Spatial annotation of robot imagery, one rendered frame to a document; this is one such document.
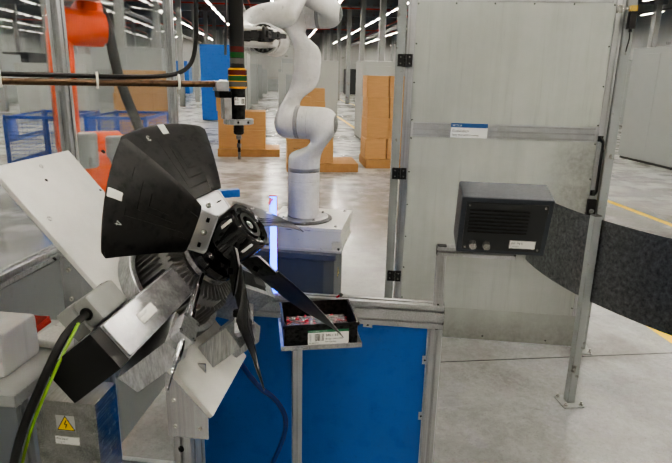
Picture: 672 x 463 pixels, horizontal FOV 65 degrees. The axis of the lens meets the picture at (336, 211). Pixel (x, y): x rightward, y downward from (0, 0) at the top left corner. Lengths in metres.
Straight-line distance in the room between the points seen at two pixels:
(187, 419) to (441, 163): 2.13
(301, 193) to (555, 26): 1.75
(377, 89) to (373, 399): 7.87
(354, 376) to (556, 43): 2.06
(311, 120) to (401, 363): 0.89
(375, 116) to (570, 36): 6.55
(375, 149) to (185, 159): 8.25
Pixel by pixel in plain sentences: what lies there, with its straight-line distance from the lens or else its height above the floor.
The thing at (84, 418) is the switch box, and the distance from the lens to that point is 1.39.
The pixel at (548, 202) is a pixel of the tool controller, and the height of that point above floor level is 1.22.
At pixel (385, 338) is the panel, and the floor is 0.73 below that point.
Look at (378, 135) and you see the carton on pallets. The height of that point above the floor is 0.57.
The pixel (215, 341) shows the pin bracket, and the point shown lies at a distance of 1.30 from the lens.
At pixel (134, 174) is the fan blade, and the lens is 1.05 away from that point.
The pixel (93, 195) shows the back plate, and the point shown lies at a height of 1.26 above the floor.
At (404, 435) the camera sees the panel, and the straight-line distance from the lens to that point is 1.98.
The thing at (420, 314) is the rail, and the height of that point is 0.83.
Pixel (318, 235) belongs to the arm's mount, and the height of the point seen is 0.99.
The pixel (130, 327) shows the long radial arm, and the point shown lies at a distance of 1.02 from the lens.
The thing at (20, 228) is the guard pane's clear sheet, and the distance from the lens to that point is 1.82.
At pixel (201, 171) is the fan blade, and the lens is 1.32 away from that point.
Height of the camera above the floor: 1.55
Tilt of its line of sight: 14 degrees down
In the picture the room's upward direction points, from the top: 1 degrees clockwise
